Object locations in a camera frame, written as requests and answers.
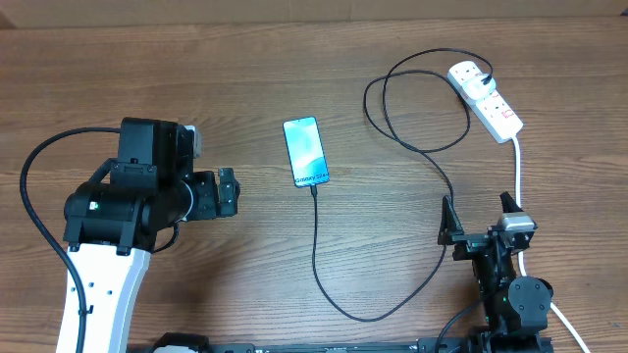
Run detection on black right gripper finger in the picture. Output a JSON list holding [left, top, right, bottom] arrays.
[[499, 191, 522, 214], [438, 195, 464, 245]]

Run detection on blue Samsung Galaxy smartphone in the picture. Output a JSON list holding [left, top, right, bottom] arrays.
[[283, 117, 330, 188]]

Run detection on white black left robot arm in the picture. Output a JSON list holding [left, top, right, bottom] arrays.
[[57, 118, 239, 352]]

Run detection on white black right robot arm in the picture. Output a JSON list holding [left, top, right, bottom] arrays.
[[435, 192, 553, 352]]

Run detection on white USB charger adapter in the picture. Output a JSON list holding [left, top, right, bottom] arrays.
[[462, 74, 497, 102]]

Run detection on white power strip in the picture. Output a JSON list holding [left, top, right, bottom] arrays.
[[447, 61, 523, 143]]

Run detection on white power strip cord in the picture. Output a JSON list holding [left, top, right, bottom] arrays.
[[510, 135, 592, 353]]

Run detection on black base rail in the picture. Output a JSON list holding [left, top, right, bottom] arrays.
[[127, 332, 555, 353]]

